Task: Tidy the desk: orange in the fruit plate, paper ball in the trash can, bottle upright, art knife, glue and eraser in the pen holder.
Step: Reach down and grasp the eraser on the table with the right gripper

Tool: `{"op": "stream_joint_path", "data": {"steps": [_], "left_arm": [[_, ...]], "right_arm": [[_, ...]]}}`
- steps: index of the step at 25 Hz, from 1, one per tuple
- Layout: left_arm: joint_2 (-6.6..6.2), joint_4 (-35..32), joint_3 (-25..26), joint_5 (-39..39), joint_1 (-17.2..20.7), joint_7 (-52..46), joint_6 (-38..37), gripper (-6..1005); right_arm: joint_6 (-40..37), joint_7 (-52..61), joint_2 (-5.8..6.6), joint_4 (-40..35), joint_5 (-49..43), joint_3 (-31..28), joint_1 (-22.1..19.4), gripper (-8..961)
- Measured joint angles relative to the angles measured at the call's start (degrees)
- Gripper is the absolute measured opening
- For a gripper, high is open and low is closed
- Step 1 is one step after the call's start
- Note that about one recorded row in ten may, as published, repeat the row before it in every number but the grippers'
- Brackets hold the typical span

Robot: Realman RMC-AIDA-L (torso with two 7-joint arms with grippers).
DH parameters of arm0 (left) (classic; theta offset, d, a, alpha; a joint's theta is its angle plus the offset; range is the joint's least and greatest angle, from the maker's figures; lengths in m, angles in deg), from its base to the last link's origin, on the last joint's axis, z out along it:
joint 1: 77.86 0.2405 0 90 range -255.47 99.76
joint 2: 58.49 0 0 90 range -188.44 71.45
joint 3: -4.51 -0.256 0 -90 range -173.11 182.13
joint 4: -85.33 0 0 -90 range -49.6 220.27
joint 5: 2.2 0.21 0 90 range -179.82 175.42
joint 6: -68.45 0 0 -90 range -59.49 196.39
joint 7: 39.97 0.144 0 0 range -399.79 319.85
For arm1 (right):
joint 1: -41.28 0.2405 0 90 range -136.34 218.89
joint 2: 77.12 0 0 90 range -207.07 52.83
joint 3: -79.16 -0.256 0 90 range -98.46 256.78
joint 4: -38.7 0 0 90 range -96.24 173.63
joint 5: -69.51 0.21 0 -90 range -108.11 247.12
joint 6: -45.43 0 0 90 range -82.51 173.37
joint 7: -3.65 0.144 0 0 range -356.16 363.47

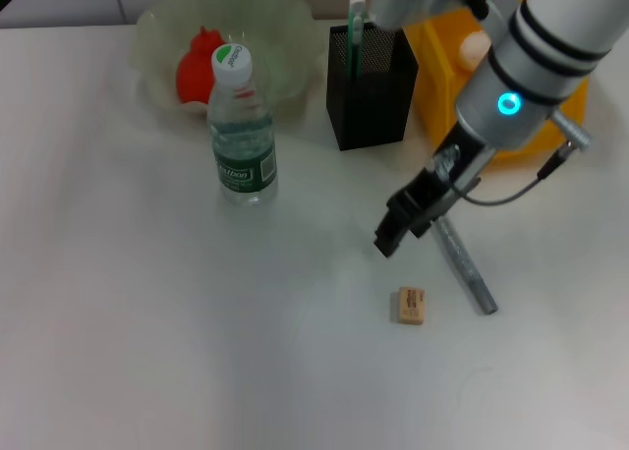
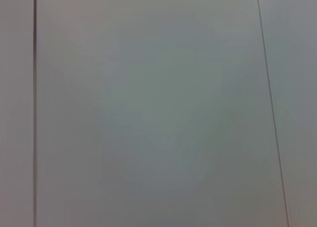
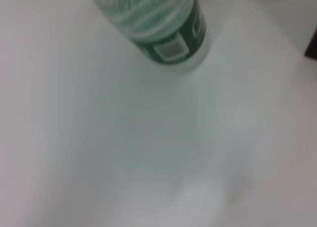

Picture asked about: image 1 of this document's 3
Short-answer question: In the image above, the green utility knife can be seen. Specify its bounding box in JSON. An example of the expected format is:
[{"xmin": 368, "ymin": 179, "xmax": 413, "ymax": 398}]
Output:
[{"xmin": 347, "ymin": 0, "xmax": 368, "ymax": 79}]

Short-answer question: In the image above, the translucent green fruit bowl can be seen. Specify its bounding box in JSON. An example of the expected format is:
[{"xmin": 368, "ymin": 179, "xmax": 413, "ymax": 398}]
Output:
[{"xmin": 130, "ymin": 0, "xmax": 315, "ymax": 120}]

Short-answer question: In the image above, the clear green-label water bottle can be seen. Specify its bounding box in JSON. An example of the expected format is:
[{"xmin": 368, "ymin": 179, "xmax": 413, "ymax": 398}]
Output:
[{"xmin": 205, "ymin": 43, "xmax": 280, "ymax": 208}]

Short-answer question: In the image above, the white paper ball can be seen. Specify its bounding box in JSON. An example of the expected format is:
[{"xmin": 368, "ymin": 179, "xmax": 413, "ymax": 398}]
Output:
[{"xmin": 458, "ymin": 29, "xmax": 491, "ymax": 72}]

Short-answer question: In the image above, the yellow plastic bin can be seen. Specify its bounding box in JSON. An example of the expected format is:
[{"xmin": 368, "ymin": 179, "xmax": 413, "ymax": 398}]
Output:
[{"xmin": 405, "ymin": 0, "xmax": 591, "ymax": 164}]

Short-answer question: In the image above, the grey marker pen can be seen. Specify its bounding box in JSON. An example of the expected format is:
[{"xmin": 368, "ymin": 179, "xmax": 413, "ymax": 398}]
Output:
[{"xmin": 431, "ymin": 216, "xmax": 499, "ymax": 316}]

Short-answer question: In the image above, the black mesh pen holder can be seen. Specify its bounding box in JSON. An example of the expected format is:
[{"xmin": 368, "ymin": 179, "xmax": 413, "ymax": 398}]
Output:
[{"xmin": 325, "ymin": 25, "xmax": 421, "ymax": 152}]

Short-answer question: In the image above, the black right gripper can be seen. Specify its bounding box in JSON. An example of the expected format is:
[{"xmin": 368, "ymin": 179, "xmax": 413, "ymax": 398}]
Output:
[{"xmin": 372, "ymin": 123, "xmax": 495, "ymax": 260}]

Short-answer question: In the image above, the tan eraser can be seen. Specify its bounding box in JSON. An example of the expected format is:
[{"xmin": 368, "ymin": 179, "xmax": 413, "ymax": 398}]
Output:
[{"xmin": 391, "ymin": 286, "xmax": 427, "ymax": 327}]

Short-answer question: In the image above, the orange toy fruit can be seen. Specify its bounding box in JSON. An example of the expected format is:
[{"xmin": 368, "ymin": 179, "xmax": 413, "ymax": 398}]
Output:
[{"xmin": 175, "ymin": 26, "xmax": 232, "ymax": 106}]

